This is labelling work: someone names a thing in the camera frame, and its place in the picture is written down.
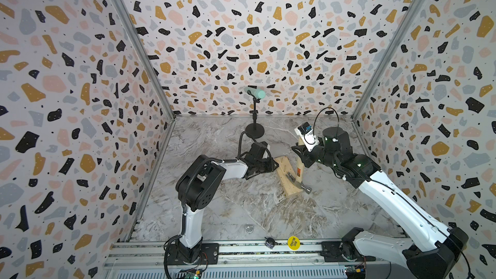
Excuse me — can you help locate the wooden block with nails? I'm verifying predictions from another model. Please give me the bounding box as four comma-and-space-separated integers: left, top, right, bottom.
274, 156, 304, 197

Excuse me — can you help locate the wooden handle claw hammer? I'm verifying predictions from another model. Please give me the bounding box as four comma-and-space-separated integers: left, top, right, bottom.
285, 136, 313, 195

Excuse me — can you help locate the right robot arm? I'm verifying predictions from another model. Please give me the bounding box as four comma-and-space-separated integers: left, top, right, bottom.
291, 122, 468, 278

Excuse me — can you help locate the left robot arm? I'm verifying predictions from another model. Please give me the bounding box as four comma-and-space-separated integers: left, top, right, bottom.
164, 142, 279, 266

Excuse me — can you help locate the microphone on black stand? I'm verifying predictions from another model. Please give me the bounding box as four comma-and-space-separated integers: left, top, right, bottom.
245, 87, 266, 139

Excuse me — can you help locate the small clear disc on table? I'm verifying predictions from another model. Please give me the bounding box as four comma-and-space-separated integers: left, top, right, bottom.
245, 224, 254, 234

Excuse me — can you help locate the yellow round sticker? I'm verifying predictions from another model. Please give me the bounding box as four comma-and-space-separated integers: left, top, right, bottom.
288, 236, 301, 251

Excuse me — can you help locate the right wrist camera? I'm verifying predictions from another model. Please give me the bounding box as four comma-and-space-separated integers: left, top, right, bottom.
294, 121, 319, 152

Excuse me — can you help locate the black knob on rail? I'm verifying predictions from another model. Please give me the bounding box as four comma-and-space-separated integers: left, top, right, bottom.
265, 237, 276, 249

